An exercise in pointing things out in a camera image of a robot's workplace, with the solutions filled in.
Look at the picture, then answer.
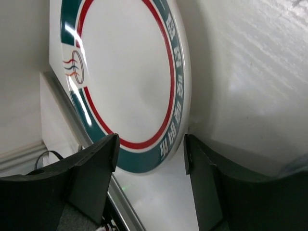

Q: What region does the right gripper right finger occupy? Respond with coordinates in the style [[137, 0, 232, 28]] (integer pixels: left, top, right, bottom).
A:
[[183, 134, 308, 231]]

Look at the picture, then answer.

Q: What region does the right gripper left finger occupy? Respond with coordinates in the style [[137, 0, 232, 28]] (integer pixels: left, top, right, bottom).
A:
[[0, 134, 119, 231]]

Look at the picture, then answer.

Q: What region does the white plate green red rim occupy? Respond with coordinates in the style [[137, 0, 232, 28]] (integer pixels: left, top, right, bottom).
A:
[[49, 0, 192, 174]]

